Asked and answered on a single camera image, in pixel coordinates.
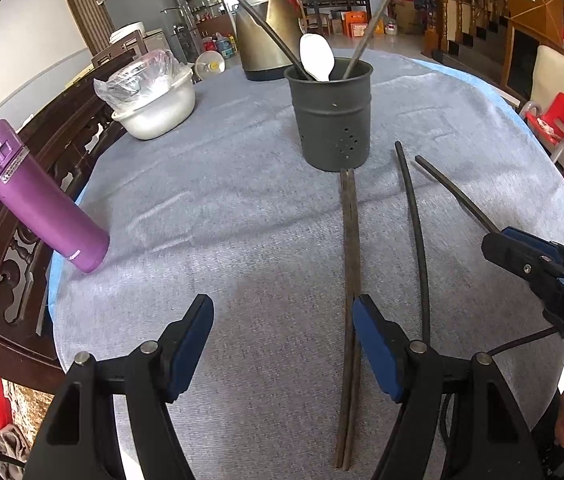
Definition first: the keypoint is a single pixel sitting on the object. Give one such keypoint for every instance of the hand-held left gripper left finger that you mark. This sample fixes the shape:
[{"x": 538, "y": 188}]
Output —
[{"x": 187, "y": 355}]

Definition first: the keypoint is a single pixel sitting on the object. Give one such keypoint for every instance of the white plastic basin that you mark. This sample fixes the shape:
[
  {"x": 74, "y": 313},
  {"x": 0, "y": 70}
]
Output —
[{"x": 157, "y": 115}]

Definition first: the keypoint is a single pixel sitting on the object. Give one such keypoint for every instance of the black chopstick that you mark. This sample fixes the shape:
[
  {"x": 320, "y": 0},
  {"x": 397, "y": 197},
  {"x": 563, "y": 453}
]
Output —
[
  {"x": 456, "y": 195},
  {"x": 267, "y": 30},
  {"x": 417, "y": 240}
]

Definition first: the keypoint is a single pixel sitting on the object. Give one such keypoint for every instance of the grey table cloth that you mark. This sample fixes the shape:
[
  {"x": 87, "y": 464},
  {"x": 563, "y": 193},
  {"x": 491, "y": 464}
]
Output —
[{"x": 237, "y": 240}]

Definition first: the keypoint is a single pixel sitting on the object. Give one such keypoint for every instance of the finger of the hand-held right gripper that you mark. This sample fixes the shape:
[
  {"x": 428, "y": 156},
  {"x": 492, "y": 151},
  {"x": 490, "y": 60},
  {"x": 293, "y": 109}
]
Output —
[
  {"x": 511, "y": 257},
  {"x": 531, "y": 241}
]

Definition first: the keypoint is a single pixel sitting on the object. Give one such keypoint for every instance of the blue table cloth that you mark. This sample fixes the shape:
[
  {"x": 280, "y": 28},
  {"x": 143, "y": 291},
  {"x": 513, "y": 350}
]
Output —
[{"x": 491, "y": 92}]

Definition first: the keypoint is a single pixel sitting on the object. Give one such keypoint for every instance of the white rice cooker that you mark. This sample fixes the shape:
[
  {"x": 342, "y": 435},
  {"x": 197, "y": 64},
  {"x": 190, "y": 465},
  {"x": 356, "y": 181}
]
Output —
[{"x": 129, "y": 30}]

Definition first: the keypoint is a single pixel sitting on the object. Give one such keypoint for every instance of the brown slatted door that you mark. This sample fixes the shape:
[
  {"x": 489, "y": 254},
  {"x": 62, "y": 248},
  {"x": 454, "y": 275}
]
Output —
[{"x": 87, "y": 0}]

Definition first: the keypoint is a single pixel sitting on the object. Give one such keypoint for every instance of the brown wooden chair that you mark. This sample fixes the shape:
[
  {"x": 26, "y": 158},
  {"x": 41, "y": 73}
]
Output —
[{"x": 112, "y": 51}]

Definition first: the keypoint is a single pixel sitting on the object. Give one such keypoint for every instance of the red child chair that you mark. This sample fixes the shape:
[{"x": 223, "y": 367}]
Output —
[{"x": 559, "y": 115}]

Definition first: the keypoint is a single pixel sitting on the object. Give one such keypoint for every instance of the clear water jug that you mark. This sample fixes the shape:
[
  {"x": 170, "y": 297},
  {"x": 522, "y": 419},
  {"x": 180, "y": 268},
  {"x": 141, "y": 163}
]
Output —
[{"x": 390, "y": 27}]

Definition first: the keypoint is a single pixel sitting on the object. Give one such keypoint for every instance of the bronze electric kettle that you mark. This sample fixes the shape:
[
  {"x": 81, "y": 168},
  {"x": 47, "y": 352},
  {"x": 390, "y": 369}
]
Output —
[{"x": 262, "y": 40}]

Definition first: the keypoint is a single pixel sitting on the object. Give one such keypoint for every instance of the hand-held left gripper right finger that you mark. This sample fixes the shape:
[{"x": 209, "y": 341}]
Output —
[{"x": 376, "y": 350}]

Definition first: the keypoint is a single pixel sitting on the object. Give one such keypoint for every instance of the small white fan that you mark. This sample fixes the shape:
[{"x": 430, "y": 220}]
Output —
[{"x": 210, "y": 65}]

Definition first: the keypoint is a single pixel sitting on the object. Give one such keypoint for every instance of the grey refrigerator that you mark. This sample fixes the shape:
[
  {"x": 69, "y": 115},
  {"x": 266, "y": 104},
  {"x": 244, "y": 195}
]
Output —
[{"x": 137, "y": 5}]

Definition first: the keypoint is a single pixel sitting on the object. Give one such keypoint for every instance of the grey metal utensil holder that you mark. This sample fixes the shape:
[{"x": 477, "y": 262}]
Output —
[{"x": 329, "y": 125}]

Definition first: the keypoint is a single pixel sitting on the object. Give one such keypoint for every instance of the wooden stair railing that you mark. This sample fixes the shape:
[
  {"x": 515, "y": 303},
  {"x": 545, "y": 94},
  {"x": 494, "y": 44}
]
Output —
[{"x": 461, "y": 15}]

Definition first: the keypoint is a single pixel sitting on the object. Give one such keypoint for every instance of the white spoon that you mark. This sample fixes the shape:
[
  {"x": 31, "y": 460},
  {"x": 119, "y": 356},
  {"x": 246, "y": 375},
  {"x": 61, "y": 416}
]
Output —
[{"x": 317, "y": 57}]

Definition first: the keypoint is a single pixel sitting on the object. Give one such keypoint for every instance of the purple thermos bottle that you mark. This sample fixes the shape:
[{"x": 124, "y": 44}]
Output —
[{"x": 42, "y": 200}]

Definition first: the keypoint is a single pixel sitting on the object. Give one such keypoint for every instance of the brown wooden chopstick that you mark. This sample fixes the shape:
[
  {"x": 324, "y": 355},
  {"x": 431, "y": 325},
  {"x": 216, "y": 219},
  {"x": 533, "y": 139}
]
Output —
[
  {"x": 347, "y": 240},
  {"x": 355, "y": 240},
  {"x": 371, "y": 25}
]

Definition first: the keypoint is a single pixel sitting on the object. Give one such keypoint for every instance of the blue water jug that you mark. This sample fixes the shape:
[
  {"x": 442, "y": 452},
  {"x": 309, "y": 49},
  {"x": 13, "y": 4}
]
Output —
[{"x": 225, "y": 47}]

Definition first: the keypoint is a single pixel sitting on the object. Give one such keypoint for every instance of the dark wooden side table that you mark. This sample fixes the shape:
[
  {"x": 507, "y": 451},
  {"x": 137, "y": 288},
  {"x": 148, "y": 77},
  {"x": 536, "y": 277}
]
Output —
[{"x": 334, "y": 2}]

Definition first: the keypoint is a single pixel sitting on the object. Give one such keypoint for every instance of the upright orange carton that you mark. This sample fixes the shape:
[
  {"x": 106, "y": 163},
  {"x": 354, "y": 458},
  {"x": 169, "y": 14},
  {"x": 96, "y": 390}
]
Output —
[{"x": 354, "y": 24}]

